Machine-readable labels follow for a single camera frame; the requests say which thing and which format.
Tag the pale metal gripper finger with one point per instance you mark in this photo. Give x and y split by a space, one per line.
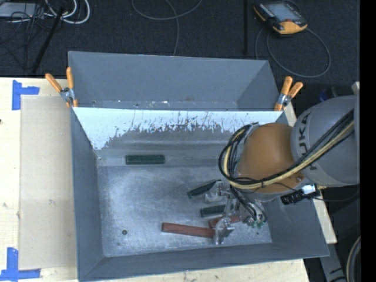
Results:
212 197
222 231

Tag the red-brown flat block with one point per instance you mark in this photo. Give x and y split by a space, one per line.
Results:
216 221
188 230

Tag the dark green flat block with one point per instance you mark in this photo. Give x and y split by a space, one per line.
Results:
145 159
212 211
200 189

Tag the grey metal bin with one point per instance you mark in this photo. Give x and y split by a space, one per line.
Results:
152 204

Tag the pale wood flat board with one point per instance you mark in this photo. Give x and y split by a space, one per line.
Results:
44 172

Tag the black cylinder on white bracket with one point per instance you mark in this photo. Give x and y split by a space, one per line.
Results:
294 198

